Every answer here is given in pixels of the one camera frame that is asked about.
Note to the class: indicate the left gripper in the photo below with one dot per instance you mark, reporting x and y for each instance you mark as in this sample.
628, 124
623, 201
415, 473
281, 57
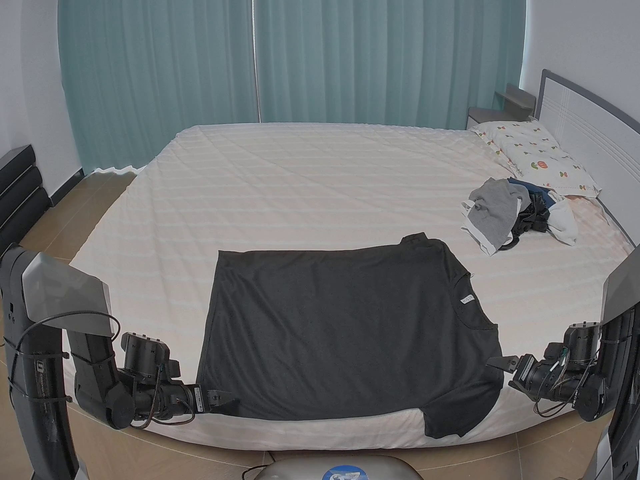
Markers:
182, 399

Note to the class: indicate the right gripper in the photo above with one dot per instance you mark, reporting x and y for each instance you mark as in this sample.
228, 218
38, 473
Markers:
535, 375

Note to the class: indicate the black T-shirt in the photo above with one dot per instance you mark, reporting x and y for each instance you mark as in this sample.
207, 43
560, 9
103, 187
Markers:
340, 333

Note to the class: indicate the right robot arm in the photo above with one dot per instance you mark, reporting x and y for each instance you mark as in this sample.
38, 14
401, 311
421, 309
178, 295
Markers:
617, 348

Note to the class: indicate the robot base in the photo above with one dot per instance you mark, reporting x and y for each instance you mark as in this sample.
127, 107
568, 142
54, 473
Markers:
300, 470

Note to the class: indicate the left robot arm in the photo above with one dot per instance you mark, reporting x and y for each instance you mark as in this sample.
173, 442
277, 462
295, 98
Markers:
65, 293

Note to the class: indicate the bed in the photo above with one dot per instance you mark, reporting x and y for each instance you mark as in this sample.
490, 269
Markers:
300, 193

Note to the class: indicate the white garment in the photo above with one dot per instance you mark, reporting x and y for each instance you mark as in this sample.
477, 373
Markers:
564, 223

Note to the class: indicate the black garment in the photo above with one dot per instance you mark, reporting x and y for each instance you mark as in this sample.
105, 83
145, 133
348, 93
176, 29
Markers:
535, 215

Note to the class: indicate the grey and white shorts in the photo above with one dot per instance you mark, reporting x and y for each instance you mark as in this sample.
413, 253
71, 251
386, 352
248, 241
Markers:
495, 210

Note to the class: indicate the dark blue garment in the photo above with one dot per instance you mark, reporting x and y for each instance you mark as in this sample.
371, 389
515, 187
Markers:
527, 185

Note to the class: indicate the white printed pillow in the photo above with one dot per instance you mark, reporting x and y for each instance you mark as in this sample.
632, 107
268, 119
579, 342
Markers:
540, 155

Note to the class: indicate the grey bedside table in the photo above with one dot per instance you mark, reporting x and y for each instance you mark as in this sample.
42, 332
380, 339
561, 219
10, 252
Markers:
487, 115

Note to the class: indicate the black chest of drawers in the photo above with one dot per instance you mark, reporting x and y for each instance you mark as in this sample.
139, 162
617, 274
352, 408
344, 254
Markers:
20, 193

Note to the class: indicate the blue-green curtain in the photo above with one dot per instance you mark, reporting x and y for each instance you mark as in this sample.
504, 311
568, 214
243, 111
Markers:
380, 48
160, 68

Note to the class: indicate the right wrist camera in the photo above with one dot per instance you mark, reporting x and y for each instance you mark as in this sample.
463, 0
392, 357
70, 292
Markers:
555, 353

